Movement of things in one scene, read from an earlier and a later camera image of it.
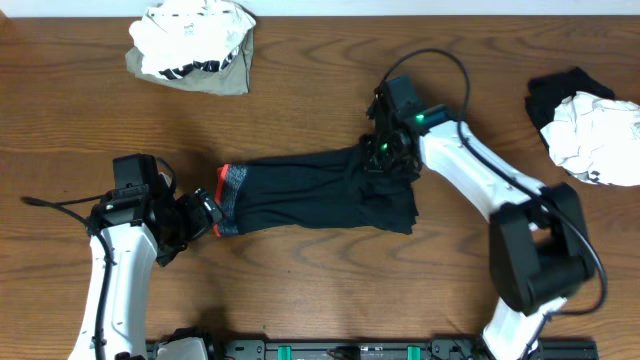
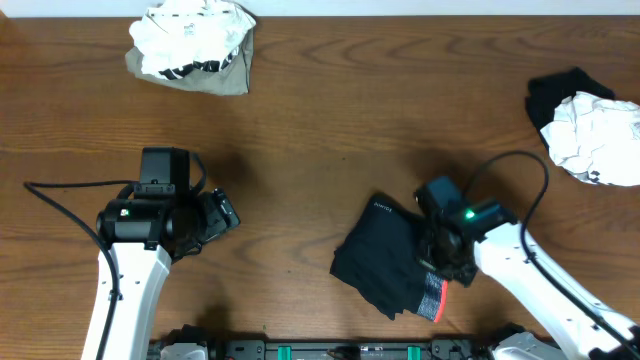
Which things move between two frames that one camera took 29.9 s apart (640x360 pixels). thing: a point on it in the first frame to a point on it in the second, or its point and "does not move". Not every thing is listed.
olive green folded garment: (233, 80) does not move
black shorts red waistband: (334, 189) to (379, 259)
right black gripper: (372, 164) to (430, 237)
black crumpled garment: (545, 94) does not move
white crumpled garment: (596, 141) does not move
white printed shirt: (179, 36) does not move
